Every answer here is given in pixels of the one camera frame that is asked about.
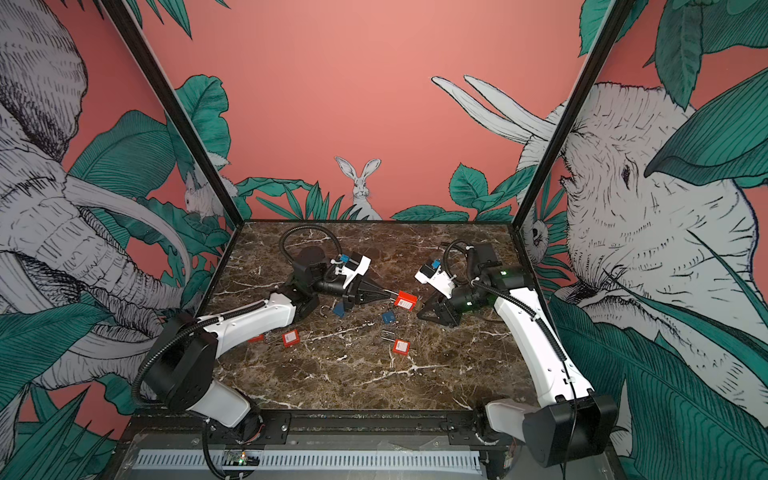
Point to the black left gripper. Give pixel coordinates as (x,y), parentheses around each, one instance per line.
(360,293)

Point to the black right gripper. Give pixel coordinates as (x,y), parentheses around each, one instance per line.
(438,305)

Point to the red padlock long shackle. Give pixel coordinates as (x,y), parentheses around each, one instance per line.
(403,300)

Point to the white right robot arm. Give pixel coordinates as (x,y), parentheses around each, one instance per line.
(571,421)

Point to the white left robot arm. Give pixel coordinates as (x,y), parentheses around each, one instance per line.
(179,367)

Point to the blue padlock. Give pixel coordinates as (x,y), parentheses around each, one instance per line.
(336,309)
(388,317)

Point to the red padlock white label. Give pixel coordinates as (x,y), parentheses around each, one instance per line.
(399,346)

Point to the red padlock left front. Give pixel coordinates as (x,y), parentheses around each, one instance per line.
(291,338)

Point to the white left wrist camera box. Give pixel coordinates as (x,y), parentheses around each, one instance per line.
(351,266)

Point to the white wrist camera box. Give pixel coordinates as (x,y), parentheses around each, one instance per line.
(433,274)
(351,266)

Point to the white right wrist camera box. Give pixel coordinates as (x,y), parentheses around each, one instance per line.
(433,274)

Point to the white slotted cable duct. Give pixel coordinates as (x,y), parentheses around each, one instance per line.
(465,462)

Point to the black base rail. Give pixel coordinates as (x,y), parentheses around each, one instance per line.
(461,427)

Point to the black enclosure corner post left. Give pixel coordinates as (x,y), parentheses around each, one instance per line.
(129,31)

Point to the black enclosure corner post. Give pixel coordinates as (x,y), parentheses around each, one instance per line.
(129,31)
(608,33)

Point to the black enclosure corner post right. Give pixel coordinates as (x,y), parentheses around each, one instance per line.
(608,33)

